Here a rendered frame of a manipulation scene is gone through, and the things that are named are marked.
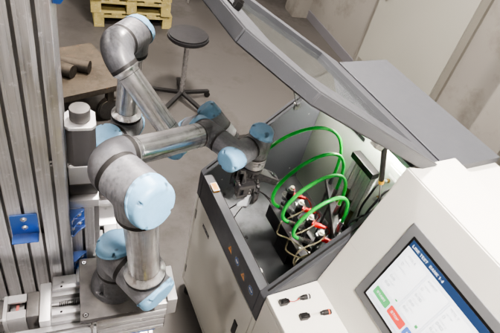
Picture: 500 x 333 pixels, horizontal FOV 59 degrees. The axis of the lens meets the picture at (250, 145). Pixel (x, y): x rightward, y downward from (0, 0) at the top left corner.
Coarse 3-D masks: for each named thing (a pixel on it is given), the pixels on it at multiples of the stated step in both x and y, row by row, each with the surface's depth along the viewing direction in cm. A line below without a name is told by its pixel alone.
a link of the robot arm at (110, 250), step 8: (112, 232) 132; (120, 232) 132; (104, 240) 129; (112, 240) 129; (120, 240) 130; (96, 248) 129; (104, 248) 127; (112, 248) 127; (120, 248) 127; (96, 256) 131; (104, 256) 126; (112, 256) 126; (120, 256) 126; (104, 264) 128; (112, 264) 127; (120, 264) 126; (104, 272) 131; (112, 272) 127; (112, 280) 133
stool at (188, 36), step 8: (168, 32) 362; (176, 32) 362; (184, 32) 365; (192, 32) 368; (200, 32) 371; (176, 40) 353; (184, 40) 354; (192, 40) 357; (200, 40) 360; (208, 40) 365; (184, 48) 373; (184, 56) 376; (184, 64) 381; (184, 72) 386; (184, 80) 391; (160, 88) 400; (168, 88) 401; (184, 88) 398; (176, 96) 394; (184, 96) 398; (208, 96) 420; (168, 104) 385; (192, 104) 395
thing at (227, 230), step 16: (208, 176) 203; (208, 192) 200; (208, 208) 202; (224, 208) 190; (224, 224) 187; (224, 240) 189; (240, 240) 179; (240, 256) 175; (256, 272) 168; (256, 288) 166
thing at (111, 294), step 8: (96, 272) 138; (96, 280) 137; (104, 280) 134; (96, 288) 137; (104, 288) 135; (112, 288) 135; (120, 288) 136; (96, 296) 138; (104, 296) 137; (112, 296) 136; (120, 296) 137; (128, 296) 139
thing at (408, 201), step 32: (448, 160) 146; (416, 192) 135; (448, 192) 133; (480, 192) 136; (384, 224) 144; (448, 224) 126; (480, 224) 124; (352, 256) 154; (448, 256) 125; (480, 256) 118; (352, 288) 153; (480, 288) 117; (352, 320) 152
